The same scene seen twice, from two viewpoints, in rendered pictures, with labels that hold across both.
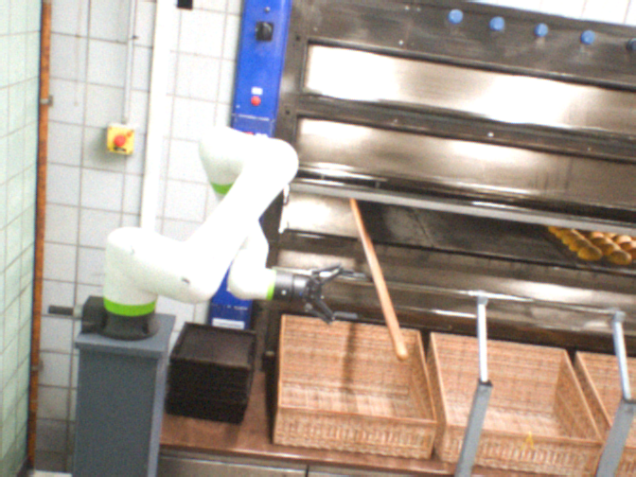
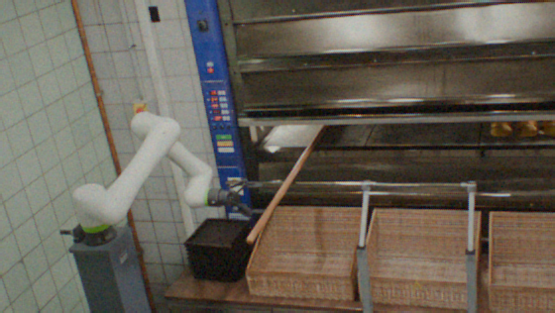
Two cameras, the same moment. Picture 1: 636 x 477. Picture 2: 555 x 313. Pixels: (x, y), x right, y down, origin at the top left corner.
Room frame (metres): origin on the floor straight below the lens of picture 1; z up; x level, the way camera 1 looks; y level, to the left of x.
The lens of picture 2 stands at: (-0.44, -1.52, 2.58)
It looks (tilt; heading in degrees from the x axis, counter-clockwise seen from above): 23 degrees down; 26
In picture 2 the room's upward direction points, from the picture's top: 9 degrees counter-clockwise
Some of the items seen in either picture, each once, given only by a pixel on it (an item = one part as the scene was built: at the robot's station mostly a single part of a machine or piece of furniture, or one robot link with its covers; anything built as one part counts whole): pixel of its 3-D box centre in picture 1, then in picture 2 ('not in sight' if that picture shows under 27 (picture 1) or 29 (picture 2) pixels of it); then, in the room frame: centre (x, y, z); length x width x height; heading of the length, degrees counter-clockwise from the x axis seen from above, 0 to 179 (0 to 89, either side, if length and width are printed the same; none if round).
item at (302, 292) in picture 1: (307, 290); (231, 197); (2.08, 0.01, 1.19); 0.09 x 0.07 x 0.08; 95
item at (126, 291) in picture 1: (137, 270); (93, 207); (1.62, 0.41, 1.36); 0.16 x 0.13 x 0.19; 68
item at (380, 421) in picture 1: (351, 382); (308, 250); (2.41, -0.20, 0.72); 0.56 x 0.49 x 0.28; 96
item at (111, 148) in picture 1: (122, 138); (144, 108); (2.55, 0.74, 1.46); 0.10 x 0.07 x 0.10; 95
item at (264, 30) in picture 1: (265, 24); (200, 21); (2.58, 0.29, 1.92); 0.06 x 0.04 x 0.11; 95
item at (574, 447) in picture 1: (506, 401); (421, 256); (2.46, -0.79, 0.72); 0.56 x 0.49 x 0.28; 94
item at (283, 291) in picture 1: (283, 286); (217, 197); (2.08, 0.08, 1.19); 0.12 x 0.06 x 0.09; 5
